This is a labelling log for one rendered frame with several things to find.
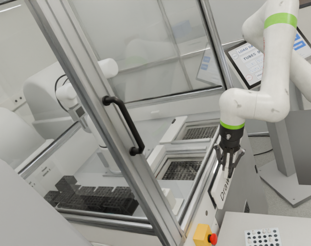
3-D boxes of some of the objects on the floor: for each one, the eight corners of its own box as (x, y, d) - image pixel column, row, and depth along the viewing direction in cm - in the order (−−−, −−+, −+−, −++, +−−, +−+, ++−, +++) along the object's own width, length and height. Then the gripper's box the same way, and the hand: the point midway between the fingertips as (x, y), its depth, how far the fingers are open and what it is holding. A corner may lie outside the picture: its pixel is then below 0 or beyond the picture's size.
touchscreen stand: (345, 179, 205) (330, 50, 163) (293, 207, 202) (264, 83, 160) (297, 150, 251) (275, 43, 208) (254, 173, 247) (223, 69, 205)
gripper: (212, 136, 109) (209, 178, 123) (246, 143, 104) (239, 186, 118) (217, 125, 114) (213, 167, 128) (249, 132, 109) (242, 174, 123)
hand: (226, 171), depth 121 cm, fingers closed, pressing on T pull
